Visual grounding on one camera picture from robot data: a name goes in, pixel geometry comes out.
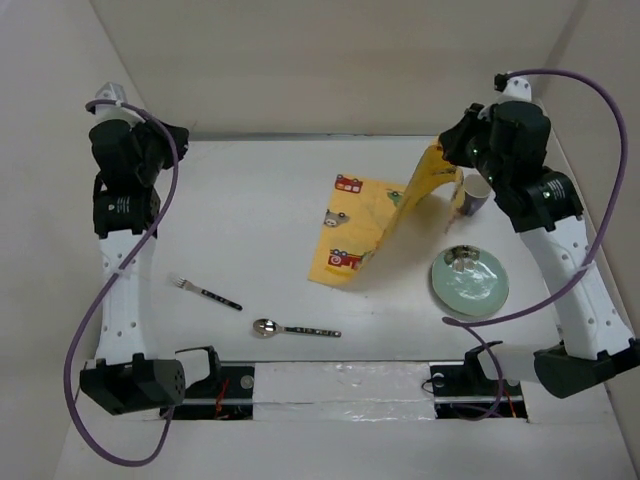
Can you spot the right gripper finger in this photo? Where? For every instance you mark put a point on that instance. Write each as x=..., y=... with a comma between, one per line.
x=458, y=134
x=455, y=154

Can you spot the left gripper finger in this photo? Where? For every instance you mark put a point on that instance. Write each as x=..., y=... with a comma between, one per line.
x=179, y=153
x=179, y=135

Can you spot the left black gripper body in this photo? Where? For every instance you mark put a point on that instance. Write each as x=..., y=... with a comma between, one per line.
x=157, y=146

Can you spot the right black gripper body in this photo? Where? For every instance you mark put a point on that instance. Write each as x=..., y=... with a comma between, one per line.
x=478, y=151

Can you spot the purple ceramic mug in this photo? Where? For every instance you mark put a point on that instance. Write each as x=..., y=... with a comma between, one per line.
x=475, y=192

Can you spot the yellow cartoon placemat cloth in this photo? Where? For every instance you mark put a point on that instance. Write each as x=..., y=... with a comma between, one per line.
x=363, y=213

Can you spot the green floral plate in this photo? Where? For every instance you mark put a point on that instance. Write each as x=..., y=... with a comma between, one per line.
x=470, y=281

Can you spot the black handled fork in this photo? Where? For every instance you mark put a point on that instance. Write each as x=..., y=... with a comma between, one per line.
x=184, y=284

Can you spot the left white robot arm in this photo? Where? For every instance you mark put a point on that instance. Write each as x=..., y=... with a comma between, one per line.
x=131, y=374

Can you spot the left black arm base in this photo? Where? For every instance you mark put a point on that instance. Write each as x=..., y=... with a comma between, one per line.
x=225, y=397

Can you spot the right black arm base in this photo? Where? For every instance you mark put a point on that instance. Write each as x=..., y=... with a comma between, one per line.
x=458, y=393

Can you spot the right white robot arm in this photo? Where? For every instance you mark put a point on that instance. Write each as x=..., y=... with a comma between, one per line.
x=595, y=343

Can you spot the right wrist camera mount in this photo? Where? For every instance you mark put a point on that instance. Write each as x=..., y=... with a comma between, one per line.
x=510, y=87

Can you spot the black handled spoon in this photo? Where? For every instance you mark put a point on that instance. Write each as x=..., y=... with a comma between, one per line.
x=268, y=328

